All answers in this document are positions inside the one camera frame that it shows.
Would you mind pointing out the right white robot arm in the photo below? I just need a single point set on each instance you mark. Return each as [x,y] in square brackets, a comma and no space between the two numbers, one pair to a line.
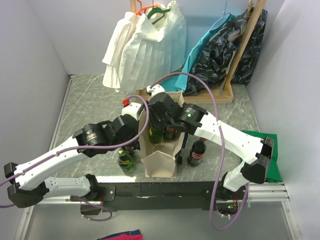
[255,152]

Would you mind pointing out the dark patterned garment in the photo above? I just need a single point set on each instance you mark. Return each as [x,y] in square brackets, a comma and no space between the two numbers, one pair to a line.
[212,63]

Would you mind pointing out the pink and blue cloth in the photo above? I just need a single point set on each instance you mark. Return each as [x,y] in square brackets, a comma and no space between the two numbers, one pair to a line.
[126,235]

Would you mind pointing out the orange hanger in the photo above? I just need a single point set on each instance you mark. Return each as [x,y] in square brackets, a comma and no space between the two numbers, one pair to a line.
[141,8]

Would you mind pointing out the cola glass bottle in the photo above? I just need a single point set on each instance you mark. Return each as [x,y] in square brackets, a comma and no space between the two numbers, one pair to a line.
[169,134]

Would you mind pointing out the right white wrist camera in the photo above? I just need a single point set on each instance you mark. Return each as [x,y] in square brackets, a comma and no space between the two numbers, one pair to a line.
[154,90]

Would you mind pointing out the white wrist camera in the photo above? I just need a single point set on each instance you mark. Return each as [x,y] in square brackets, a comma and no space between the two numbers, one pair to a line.
[154,90]
[133,109]

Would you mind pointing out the white pleated garment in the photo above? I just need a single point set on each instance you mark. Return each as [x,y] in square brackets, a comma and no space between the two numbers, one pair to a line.
[143,49]

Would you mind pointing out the blue wire hanger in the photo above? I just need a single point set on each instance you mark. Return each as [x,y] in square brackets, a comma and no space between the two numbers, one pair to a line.
[222,15]

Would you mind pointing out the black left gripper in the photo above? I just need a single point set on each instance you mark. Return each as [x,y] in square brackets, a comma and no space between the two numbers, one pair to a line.
[133,144]

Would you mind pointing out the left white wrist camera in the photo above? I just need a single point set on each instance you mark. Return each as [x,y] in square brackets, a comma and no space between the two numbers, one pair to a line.
[133,109]

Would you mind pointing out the black base beam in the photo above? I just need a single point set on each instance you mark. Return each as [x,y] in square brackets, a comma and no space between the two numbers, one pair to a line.
[122,196]

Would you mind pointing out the teal shirt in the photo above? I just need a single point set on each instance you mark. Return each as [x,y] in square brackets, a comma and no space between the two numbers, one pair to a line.
[179,82]

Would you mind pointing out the wooden clothes rack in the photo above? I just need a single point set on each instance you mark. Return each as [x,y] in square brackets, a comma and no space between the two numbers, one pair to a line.
[223,91]

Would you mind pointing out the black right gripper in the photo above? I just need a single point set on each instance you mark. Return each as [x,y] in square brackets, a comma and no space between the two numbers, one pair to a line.
[156,124]

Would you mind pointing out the cream canvas tote bag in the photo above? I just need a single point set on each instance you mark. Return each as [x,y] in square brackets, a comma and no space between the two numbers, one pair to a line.
[159,160]

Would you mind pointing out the green cloth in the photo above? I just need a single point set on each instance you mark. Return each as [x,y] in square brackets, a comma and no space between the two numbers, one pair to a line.
[273,173]

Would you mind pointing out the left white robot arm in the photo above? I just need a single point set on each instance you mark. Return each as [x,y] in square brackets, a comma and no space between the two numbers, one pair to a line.
[33,181]

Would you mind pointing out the green bottle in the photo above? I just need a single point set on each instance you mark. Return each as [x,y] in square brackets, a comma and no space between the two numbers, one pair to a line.
[125,160]
[155,135]

